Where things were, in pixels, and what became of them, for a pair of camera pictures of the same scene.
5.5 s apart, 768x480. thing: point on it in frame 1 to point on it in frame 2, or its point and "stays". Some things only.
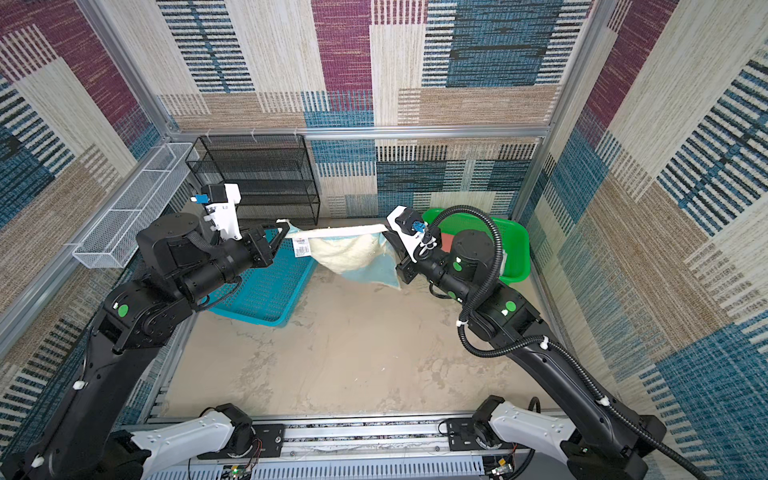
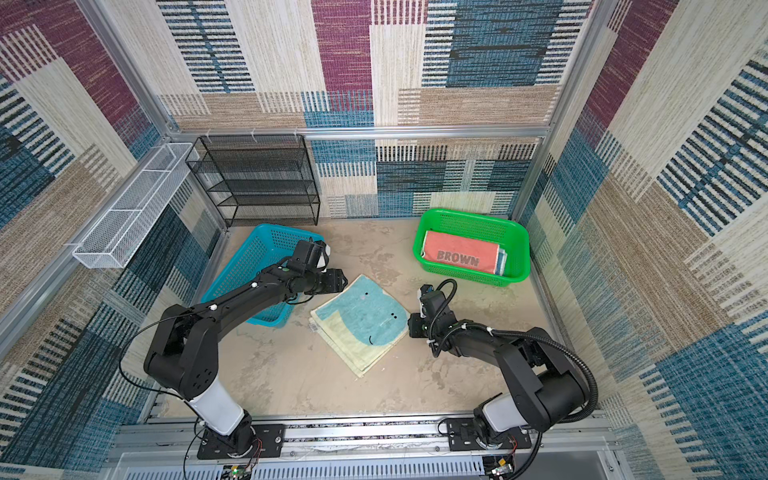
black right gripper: (407, 267) to (413, 323)
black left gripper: (261, 252) to (335, 281)
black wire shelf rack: (274, 173) stays
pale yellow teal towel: (355, 250) to (361, 324)
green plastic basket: (516, 242) stays
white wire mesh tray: (117, 237) stays
